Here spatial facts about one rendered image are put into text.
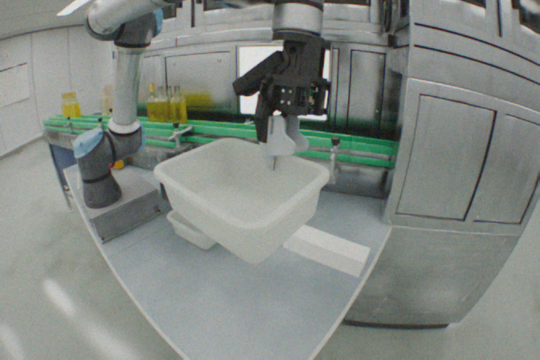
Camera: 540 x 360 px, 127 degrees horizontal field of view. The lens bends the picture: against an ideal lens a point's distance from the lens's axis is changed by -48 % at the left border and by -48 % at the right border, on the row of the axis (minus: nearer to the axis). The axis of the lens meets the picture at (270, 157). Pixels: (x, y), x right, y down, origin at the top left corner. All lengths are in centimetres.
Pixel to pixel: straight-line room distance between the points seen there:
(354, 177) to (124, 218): 84
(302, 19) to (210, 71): 95
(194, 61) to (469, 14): 119
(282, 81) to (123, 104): 56
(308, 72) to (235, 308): 52
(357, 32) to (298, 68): 74
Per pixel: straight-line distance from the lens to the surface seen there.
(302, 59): 36
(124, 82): 78
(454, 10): 83
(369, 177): 99
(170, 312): 65
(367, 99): 112
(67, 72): 738
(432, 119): 79
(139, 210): 90
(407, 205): 89
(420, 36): 75
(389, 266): 106
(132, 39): 72
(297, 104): 35
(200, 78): 131
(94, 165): 84
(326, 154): 98
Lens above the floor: 128
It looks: 24 degrees down
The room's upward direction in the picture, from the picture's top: straight up
